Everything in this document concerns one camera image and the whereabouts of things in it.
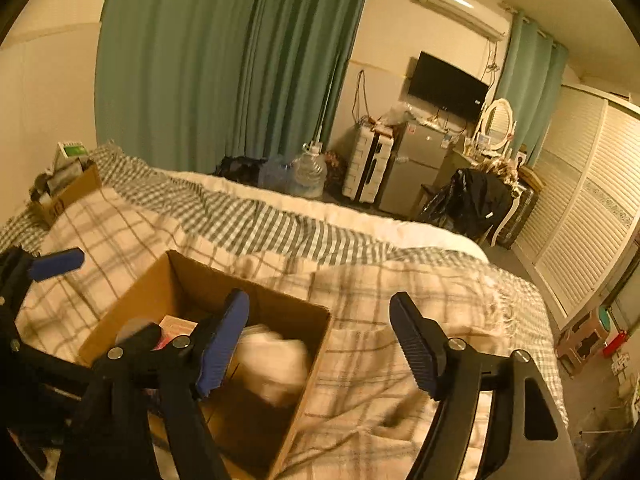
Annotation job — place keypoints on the white cloth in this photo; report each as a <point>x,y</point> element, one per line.
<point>280,365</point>

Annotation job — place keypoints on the white air conditioner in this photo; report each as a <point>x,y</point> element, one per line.
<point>462,2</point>

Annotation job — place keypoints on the pink packet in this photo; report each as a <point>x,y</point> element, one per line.
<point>175,325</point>

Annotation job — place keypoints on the silver mini fridge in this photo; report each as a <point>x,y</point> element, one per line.
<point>415,170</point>

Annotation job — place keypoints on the clear water jug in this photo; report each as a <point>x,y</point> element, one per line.
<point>309,175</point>

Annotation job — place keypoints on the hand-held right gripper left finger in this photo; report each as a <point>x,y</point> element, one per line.
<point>223,347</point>

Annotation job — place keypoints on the green curtain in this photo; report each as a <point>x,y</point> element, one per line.
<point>532,85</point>
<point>170,70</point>
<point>300,60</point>

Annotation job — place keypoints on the blue water jug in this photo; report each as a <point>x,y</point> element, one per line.
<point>275,175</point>

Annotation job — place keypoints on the white pole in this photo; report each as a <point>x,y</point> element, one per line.
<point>322,115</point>

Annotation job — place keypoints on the white and green carton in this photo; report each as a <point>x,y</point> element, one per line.
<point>73,152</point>

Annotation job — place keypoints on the black wall television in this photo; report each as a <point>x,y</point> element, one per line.
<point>445,85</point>

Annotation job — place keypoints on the black bag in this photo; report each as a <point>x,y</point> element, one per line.
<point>240,166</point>

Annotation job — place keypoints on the small cardboard box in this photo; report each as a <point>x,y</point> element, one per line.
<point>75,191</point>

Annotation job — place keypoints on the white duvet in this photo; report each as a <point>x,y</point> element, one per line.
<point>350,215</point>

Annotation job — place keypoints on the red container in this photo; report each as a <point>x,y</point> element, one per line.
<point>615,344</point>

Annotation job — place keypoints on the white oval vanity mirror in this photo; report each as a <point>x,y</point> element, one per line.
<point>496,122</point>

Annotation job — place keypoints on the black jacket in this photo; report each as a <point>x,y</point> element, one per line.
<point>475,200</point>

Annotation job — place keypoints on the white louvered wardrobe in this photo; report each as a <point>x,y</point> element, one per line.
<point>580,195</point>

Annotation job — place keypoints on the dark suitcase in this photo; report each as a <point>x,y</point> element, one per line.
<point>522,215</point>

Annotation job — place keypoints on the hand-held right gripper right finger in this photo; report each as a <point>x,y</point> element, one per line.
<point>411,345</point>

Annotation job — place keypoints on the large cardboard box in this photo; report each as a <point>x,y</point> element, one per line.
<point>192,282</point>

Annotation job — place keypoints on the green checked bed sheet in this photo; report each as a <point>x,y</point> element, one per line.
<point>280,225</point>

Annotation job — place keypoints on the beige plastic stool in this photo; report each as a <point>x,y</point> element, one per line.
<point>582,340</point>

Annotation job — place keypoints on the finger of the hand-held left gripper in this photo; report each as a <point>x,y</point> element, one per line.
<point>52,362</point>
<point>56,262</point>

